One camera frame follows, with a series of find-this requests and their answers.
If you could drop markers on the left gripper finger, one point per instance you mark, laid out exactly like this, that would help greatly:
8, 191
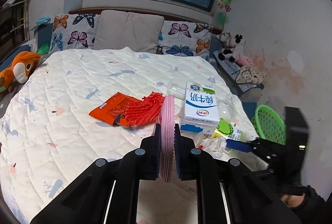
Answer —
106, 192
227, 192

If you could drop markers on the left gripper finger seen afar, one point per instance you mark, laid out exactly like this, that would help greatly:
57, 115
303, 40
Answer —
241, 146

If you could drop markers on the green label plastic bottle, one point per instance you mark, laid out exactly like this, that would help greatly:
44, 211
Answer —
227, 131

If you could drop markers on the white paper ball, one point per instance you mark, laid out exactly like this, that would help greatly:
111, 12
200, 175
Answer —
215, 147

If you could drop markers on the white milk carton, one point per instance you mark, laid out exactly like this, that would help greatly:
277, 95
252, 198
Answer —
199, 113

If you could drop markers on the orange snack packet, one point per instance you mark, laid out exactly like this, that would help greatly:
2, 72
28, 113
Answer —
112, 111

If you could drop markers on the red foam net sleeve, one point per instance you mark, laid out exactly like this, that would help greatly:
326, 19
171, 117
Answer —
143, 111

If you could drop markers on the person's hand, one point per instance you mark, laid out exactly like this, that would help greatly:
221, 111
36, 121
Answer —
293, 201

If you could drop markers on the green perforated waste basket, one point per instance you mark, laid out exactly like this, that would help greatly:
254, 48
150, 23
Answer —
269, 125

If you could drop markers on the blue sofa mattress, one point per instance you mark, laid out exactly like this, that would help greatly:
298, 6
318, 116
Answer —
249, 94

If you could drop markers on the spotted beige cloth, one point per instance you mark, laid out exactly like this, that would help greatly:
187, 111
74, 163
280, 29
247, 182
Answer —
250, 75

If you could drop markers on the white quilted blanket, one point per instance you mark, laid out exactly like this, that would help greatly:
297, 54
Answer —
80, 105

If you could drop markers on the pink plush toy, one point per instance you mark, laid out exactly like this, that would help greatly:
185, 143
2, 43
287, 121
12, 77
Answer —
244, 61

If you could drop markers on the small clear plastic container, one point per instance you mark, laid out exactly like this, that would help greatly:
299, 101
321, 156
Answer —
174, 89

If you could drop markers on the black white cow plush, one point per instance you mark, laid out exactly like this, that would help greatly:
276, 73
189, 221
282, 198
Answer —
232, 47

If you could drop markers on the right butterfly print pillow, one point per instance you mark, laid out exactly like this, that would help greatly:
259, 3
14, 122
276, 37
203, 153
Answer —
185, 39

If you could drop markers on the butterfly print pillow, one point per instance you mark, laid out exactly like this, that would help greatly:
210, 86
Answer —
185, 39
73, 32

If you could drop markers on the orange plush toy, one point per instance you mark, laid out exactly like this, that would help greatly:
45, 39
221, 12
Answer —
19, 71

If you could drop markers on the beige plain pillow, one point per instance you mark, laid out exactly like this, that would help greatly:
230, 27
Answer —
118, 29

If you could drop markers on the left butterfly print pillow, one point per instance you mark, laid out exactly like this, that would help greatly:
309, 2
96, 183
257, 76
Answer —
73, 32

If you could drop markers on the metal storage shelf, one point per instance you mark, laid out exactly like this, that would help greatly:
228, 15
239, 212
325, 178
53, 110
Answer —
14, 24

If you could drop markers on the paper flower wall decoration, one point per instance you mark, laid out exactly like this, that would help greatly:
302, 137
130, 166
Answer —
225, 7

